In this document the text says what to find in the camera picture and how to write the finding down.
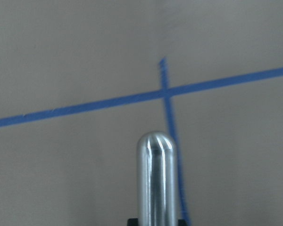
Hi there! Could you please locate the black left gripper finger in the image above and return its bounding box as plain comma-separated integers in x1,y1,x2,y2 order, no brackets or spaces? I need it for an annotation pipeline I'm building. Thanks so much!
126,218,191,226

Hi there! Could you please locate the steel muddler black cap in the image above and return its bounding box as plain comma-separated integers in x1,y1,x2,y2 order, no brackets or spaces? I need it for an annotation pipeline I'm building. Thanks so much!
137,131,178,226

